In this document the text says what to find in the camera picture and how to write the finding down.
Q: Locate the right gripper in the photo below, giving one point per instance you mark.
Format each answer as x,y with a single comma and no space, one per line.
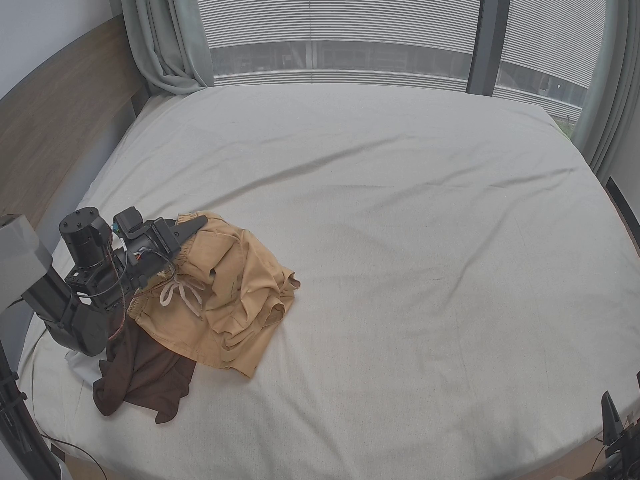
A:
625,448

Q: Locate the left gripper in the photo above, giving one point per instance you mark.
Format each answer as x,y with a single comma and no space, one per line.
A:
150,253

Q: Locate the tan shorts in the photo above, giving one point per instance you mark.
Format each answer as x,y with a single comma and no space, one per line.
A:
240,288

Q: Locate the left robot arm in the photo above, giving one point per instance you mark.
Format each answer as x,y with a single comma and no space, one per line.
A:
82,240

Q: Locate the bed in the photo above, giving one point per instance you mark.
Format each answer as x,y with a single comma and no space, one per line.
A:
400,248

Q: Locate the brown garment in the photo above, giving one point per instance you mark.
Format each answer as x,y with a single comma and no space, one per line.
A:
145,378

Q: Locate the white garment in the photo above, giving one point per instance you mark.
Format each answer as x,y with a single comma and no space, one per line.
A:
77,363

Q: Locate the grey-green curtain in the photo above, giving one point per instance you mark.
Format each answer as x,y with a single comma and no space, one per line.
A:
617,68
160,33

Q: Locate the window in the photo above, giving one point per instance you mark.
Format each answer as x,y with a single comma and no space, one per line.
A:
350,23

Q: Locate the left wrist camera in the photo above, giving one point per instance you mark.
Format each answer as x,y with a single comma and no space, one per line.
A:
129,220

